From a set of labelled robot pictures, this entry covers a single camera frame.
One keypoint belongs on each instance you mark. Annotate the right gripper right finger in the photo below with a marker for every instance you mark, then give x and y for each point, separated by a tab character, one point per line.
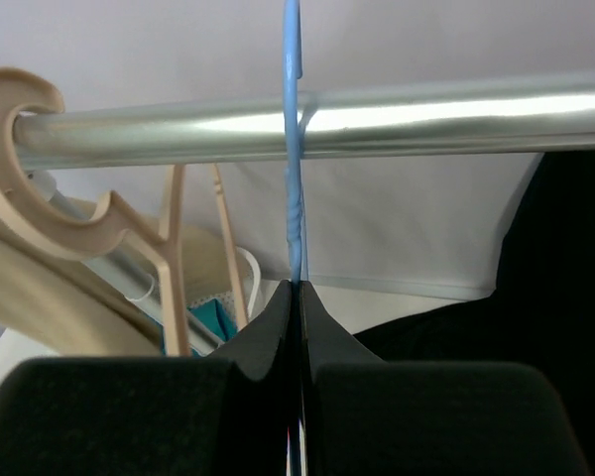
365	416

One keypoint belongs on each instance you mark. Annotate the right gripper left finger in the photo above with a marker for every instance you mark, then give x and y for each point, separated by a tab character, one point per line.
224	414

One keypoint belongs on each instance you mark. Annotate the teal t shirt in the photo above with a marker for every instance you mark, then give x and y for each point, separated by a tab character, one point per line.
207	318

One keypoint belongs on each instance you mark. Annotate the beige wooden hanger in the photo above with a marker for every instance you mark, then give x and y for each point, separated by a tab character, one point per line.
35	213

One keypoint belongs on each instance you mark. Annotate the black t shirt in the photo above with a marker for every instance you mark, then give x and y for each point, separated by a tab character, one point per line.
542	309

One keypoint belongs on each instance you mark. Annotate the blue wire hanger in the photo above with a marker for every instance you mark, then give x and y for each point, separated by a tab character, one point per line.
292	73

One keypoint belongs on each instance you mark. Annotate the white perforated plastic basket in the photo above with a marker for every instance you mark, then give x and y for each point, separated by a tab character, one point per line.
251	278

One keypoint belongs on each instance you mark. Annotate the metal clothes rack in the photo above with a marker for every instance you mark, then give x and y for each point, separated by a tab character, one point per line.
395	178

